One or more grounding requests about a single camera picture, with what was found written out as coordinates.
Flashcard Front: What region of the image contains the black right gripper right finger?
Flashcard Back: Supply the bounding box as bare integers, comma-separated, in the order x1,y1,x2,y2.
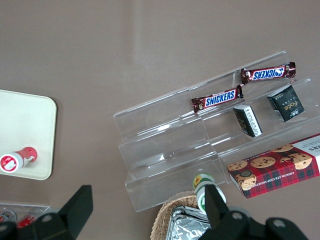
199,184,254,240

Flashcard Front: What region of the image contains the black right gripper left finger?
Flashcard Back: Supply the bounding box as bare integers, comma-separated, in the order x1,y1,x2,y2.
32,184,94,240

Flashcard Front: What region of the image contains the oval light wicker basket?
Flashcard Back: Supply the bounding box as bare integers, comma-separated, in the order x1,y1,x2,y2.
150,190,213,240

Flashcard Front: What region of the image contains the beige plastic tray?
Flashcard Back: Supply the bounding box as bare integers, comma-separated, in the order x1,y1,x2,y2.
0,89,58,181

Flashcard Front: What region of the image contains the silver foil container stack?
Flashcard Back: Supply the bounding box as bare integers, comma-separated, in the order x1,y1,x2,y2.
169,205,213,240

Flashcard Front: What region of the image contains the green lid yogurt bottle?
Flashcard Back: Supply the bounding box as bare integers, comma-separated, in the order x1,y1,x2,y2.
192,173,227,216

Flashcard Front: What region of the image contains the clear acrylic bottle rack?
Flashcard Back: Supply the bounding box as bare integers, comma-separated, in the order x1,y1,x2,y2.
0,202,51,227

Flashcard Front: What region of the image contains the red tartan cookie box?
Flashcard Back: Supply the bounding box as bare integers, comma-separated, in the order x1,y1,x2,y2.
227,133,320,200

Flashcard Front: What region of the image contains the red white yogurt bottle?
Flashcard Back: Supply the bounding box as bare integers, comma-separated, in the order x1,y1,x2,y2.
0,146,39,174

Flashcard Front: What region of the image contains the clear acrylic stepped shelf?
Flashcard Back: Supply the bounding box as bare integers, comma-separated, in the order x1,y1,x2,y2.
112,50,320,214

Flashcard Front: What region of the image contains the small black carton box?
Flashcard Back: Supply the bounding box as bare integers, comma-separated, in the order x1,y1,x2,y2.
266,84,306,123
232,104,264,138

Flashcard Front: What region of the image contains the snickers chocolate bar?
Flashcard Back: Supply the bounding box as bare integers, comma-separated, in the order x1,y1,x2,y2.
240,60,297,86
190,84,245,114

